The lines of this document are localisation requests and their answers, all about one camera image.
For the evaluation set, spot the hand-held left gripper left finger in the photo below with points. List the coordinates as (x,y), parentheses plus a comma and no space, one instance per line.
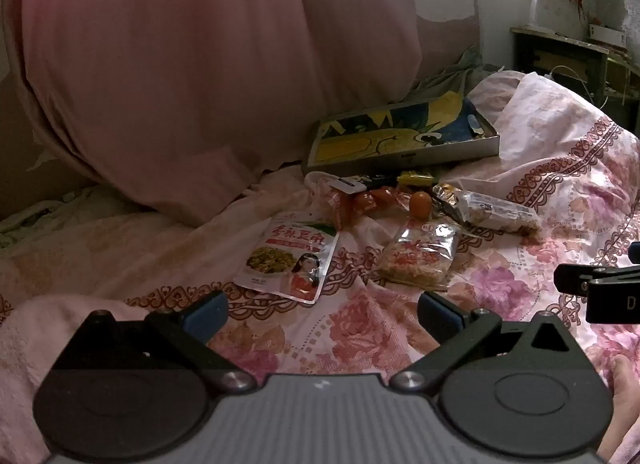
(207,319)

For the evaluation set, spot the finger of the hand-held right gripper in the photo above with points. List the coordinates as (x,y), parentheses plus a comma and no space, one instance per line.
(572,278)
(635,251)

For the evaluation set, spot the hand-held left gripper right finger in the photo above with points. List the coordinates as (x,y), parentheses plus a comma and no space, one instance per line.
(440,316)

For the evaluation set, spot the clear cracker packet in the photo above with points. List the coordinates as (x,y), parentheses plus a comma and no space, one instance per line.
(415,256)

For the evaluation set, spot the silver snack pouch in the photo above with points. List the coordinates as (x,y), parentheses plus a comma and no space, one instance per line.
(285,264)

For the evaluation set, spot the clear cereal bar packet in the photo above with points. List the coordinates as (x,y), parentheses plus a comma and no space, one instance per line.
(490,211)

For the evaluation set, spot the small orange fruit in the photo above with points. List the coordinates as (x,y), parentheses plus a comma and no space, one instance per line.
(420,204)

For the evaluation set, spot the orange snack bag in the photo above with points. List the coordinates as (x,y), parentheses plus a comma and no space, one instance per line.
(367,201)

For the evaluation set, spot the yellow snack packet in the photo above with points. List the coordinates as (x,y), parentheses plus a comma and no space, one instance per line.
(412,177)

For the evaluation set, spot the black and white stick packet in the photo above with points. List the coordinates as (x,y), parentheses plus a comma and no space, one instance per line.
(350,184)

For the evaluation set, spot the white plastic bag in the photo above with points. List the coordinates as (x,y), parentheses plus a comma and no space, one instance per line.
(320,194)

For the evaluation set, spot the cartoon printed box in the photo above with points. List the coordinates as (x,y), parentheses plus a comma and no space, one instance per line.
(380,138)

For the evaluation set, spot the person's leg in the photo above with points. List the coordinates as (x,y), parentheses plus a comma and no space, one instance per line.
(625,404)

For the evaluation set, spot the floral bed sheet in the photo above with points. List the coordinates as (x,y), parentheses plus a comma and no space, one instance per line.
(550,168)

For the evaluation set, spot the pale crumpled cloth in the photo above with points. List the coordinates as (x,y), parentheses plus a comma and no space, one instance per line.
(50,214)

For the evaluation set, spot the dark wooden desk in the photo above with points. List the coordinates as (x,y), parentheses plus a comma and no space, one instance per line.
(550,56)

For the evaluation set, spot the white box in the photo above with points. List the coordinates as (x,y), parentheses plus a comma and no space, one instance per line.
(607,35)

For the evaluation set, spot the green cloth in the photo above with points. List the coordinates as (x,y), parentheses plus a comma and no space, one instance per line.
(450,78)

